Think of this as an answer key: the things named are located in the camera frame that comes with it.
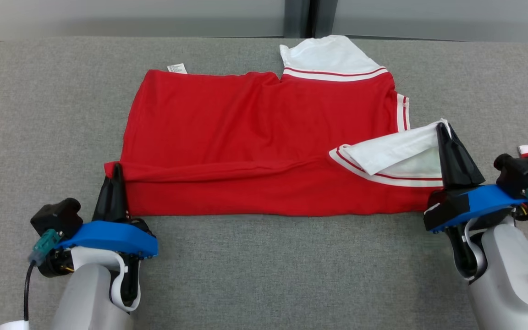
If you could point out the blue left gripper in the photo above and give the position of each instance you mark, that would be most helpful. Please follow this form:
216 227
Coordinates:
108 236

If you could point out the red shirt with white sleeves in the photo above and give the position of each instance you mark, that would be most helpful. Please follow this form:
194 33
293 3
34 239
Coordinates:
255 137

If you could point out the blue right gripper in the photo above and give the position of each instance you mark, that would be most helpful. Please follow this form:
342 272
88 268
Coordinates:
475 204

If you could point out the white paper tag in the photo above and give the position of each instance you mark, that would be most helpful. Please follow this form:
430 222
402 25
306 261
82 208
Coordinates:
12 325

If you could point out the grey partition post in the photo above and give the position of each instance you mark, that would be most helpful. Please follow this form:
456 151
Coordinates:
310 18

